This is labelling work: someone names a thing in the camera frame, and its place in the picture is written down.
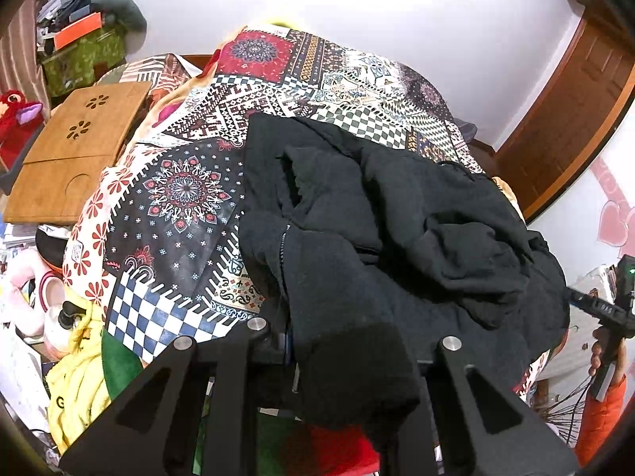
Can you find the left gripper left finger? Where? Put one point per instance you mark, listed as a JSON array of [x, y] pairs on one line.
[[193, 398]]

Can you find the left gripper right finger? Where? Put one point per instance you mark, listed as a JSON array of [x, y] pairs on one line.
[[468, 425]]

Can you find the black zip hoodie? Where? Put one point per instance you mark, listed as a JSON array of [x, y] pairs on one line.
[[377, 255]]

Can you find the orange sleeved forearm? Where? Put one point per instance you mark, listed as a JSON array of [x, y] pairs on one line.
[[598, 420]]

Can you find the yellow garment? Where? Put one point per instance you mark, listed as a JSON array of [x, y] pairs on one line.
[[78, 393]]

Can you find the patchwork patterned bedspread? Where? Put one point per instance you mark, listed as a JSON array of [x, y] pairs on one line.
[[157, 244]]

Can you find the wooden door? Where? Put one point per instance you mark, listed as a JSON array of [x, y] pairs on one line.
[[572, 118]]

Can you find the grey backpack on floor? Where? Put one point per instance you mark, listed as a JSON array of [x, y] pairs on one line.
[[467, 128]]

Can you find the bamboo lap desk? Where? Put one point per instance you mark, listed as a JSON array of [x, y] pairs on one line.
[[85, 135]]

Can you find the red plush toy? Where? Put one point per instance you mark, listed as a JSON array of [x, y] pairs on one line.
[[19, 119]]

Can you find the green patterned storage box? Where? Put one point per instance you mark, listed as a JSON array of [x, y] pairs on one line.
[[82, 62]]

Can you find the striped red gold curtain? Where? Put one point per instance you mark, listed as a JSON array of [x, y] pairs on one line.
[[19, 67]]

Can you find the orange box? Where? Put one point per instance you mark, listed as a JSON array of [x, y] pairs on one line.
[[76, 30]]

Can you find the dark grey cushion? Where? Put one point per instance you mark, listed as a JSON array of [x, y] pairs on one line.
[[125, 12]]

